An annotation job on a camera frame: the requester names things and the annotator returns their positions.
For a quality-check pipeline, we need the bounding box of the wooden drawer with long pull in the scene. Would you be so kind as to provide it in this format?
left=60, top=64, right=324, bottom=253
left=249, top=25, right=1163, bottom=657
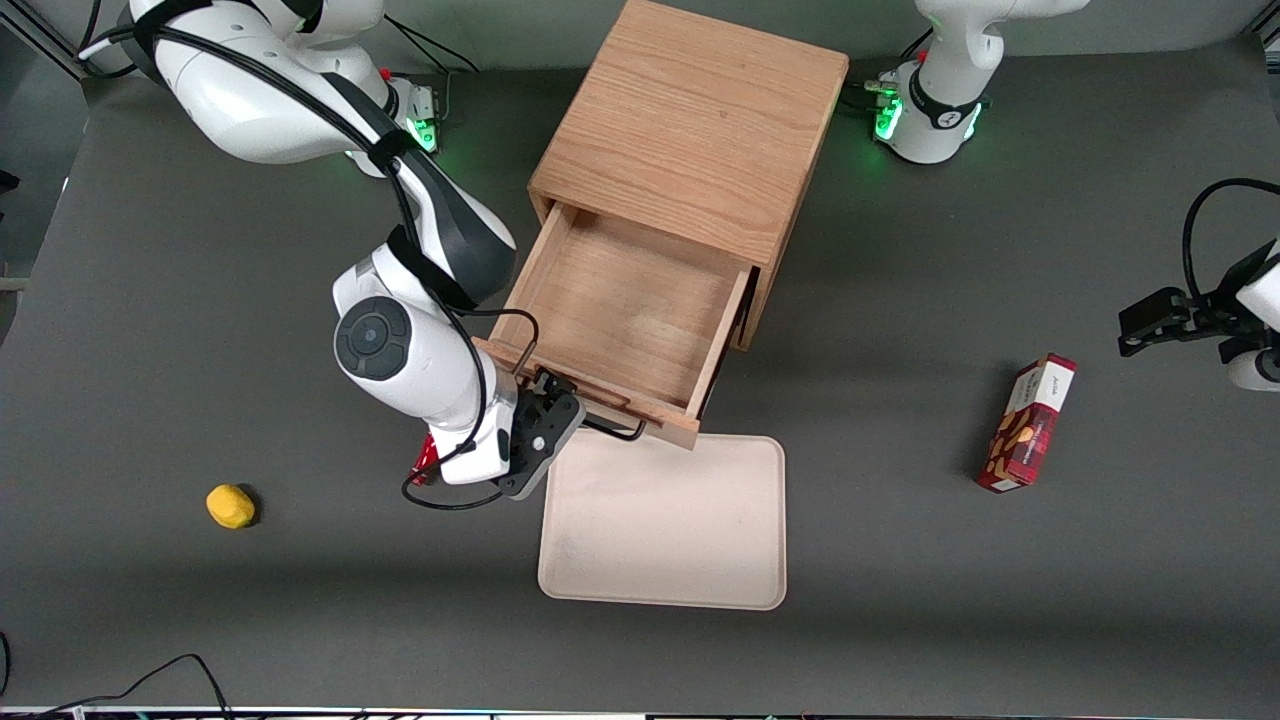
left=470, top=199, right=757, bottom=452

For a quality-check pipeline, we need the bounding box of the wooden drawer cabinet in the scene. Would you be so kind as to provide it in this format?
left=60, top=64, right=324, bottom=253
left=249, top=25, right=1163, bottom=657
left=528, top=0, right=851, bottom=352

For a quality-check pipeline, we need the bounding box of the red cookie box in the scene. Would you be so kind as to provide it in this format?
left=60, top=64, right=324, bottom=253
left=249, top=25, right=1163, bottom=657
left=976, top=353, right=1078, bottom=493

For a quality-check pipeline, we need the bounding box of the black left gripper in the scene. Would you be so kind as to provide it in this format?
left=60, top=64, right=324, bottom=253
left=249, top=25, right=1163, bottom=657
left=1118, top=240, right=1271, bottom=358

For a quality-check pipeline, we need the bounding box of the black cable along right arm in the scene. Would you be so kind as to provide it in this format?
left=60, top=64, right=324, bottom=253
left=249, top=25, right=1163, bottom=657
left=78, top=18, right=542, bottom=512

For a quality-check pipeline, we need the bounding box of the long black wire handle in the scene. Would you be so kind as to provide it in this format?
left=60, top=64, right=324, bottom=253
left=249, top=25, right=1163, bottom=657
left=580, top=410, right=649, bottom=443

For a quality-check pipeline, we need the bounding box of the yellow lemon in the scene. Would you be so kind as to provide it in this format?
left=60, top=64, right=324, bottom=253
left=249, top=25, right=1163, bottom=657
left=206, top=484, right=258, bottom=530

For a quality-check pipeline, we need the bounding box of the aluminium frame bar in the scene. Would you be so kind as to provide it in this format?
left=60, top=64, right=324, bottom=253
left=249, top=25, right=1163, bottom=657
left=0, top=0, right=87, bottom=83

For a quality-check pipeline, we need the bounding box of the black right arm base cable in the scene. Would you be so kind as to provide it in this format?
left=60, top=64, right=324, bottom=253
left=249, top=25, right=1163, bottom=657
left=384, top=14, right=482, bottom=75

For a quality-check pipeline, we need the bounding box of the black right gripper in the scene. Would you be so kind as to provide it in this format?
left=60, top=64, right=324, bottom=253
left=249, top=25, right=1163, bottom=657
left=496, top=367, right=587, bottom=502

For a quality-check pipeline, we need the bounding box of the red cola bottle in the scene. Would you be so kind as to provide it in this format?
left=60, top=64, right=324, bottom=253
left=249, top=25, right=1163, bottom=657
left=408, top=434, right=443, bottom=487

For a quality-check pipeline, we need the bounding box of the beige plastic tray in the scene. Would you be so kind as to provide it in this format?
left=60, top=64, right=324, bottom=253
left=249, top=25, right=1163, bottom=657
left=537, top=433, right=788, bottom=612

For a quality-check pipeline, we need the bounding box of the black looped gripper cable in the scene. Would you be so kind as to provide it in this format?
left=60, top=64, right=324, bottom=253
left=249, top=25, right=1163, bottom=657
left=1182, top=178, right=1280, bottom=301

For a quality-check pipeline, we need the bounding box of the thin black table cable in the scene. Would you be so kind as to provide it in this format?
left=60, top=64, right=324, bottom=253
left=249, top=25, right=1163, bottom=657
left=0, top=653, right=237, bottom=720

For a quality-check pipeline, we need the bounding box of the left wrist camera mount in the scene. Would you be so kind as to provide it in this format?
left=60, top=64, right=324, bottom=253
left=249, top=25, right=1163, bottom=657
left=1220, top=336, right=1280, bottom=392

